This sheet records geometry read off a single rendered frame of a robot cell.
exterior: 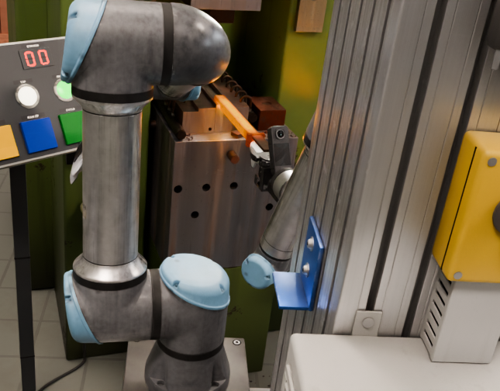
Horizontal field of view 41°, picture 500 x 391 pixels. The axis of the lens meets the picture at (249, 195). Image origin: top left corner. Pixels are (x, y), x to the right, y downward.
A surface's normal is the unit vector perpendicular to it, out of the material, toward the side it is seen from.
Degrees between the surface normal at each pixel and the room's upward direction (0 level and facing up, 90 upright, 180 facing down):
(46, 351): 0
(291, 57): 90
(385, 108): 90
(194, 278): 7
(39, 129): 60
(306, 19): 90
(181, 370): 72
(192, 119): 90
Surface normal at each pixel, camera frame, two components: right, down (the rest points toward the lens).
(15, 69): 0.66, -0.10
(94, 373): 0.11, -0.88
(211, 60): 0.75, 0.44
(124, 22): 0.23, -0.23
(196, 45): 0.58, 0.16
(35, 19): 0.33, 0.47
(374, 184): 0.08, 0.47
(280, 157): 0.36, -0.05
